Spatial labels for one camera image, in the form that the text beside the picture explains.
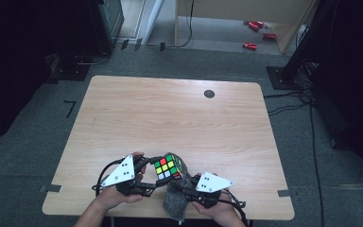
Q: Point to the multicoloured puzzle cube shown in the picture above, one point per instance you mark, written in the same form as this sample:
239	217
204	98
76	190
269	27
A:
167	167

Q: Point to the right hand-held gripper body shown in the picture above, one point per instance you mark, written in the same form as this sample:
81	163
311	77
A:
212	186

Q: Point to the black equipment cabinet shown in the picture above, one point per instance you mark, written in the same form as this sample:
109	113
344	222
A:
105	25

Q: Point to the person's left hand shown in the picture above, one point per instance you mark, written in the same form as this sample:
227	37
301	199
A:
113	197

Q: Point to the grey knitted cloth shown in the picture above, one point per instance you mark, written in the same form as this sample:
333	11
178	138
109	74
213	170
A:
178	198

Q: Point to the grey tape strip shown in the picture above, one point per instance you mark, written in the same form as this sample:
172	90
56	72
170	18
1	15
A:
50	188
284	193

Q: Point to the white panel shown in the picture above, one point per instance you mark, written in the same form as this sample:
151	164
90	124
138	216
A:
152	17

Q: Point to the round black table grommet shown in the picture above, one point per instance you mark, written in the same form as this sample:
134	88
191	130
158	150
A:
209	94

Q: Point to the person's right hand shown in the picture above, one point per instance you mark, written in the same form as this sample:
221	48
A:
217	209

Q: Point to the black stand with base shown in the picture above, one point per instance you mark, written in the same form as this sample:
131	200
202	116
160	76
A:
296	63

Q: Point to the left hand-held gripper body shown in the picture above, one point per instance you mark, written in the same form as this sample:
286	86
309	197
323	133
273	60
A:
123	173

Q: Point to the red can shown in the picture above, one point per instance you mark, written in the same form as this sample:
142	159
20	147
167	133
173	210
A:
253	26
250	46
269	36
261	23

